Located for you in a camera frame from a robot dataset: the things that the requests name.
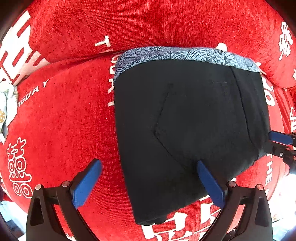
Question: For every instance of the red pillow with white text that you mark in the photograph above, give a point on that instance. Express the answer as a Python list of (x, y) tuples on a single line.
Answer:
[(51, 31)]

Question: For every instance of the black pants with blue waistband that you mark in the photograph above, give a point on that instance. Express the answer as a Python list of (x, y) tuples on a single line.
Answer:
[(175, 107)]

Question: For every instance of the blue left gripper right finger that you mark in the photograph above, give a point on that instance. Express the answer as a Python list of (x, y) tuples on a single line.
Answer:
[(216, 189)]

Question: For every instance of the red bedspread with white characters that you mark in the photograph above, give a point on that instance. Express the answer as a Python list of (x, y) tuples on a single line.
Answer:
[(66, 118)]

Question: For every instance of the white floral fabric item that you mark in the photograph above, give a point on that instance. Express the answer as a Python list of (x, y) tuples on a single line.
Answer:
[(9, 106)]

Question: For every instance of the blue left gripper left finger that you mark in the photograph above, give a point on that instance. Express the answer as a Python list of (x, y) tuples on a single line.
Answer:
[(84, 182)]

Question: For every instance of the red embroidered cushion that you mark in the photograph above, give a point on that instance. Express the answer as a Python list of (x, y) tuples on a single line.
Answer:
[(289, 110)]

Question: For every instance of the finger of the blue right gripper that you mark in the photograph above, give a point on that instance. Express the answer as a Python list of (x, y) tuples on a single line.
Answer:
[(281, 138)]

